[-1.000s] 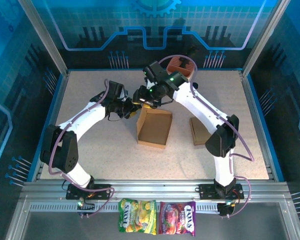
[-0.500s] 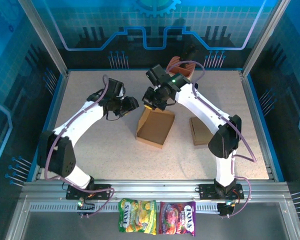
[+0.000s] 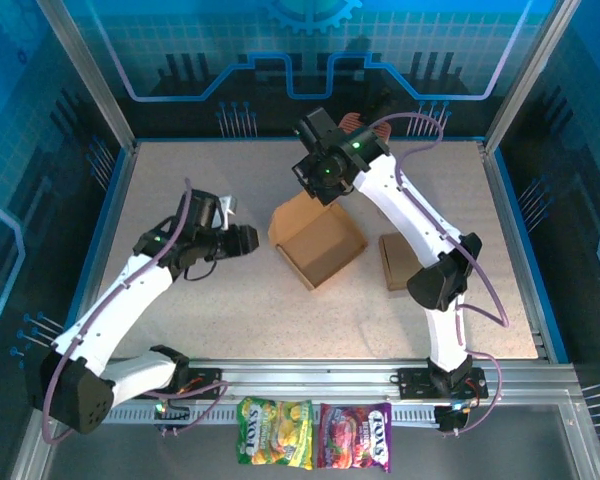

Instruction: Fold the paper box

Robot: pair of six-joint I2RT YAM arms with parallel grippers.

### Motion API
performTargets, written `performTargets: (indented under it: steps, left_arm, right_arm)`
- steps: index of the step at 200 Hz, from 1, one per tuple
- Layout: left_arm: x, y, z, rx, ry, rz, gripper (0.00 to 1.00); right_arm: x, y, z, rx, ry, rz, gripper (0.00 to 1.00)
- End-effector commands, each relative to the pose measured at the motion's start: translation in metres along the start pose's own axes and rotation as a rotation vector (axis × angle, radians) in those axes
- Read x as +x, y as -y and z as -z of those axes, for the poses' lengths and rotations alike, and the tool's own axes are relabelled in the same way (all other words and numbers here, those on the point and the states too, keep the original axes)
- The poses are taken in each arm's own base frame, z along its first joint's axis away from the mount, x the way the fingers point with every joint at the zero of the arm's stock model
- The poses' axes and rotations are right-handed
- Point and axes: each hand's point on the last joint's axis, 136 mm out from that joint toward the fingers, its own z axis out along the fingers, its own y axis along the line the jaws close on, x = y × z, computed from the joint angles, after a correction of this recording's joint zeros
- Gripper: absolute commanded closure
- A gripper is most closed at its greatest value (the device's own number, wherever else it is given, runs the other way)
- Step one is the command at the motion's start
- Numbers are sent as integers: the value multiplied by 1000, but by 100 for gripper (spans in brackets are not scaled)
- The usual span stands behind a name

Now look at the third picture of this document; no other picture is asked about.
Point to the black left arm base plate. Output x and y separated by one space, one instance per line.
205 381

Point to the cream knife block orange top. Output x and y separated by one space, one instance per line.
351 121

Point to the red candy bag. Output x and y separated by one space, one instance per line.
352 437

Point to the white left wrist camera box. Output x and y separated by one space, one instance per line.
228 207

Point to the aluminium frame post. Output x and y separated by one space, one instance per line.
87 75
525 75

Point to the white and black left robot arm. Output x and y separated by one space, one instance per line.
115 300

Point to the black left controller box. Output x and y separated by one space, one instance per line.
172 415

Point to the brown cardboard box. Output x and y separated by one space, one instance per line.
320 245
395 265

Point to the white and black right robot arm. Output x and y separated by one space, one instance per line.
405 200

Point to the green candy bag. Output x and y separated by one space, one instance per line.
275 435

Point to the aluminium mounting rail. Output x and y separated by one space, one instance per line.
305 377

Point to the black right controller box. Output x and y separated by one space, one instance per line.
452 417

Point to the black controller box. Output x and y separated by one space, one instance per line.
172 415
452 417

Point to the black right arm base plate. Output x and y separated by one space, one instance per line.
415 382

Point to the aluminium side rail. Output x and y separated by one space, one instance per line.
501 200

